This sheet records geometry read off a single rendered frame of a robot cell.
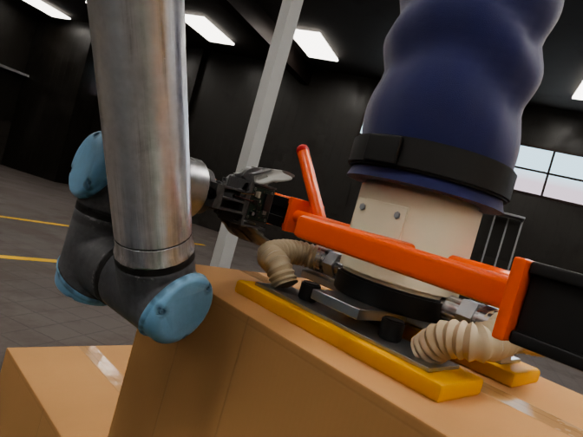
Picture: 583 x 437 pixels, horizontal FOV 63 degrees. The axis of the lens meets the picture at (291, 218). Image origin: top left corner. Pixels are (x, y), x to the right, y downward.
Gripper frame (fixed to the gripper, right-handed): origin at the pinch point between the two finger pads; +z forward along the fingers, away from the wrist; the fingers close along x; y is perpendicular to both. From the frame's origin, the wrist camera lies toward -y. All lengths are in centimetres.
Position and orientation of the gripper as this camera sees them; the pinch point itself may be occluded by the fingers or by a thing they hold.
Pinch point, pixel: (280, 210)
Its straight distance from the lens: 87.2
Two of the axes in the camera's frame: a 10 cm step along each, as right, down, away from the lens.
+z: 7.0, 1.7, 7.0
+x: 2.7, -9.6, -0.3
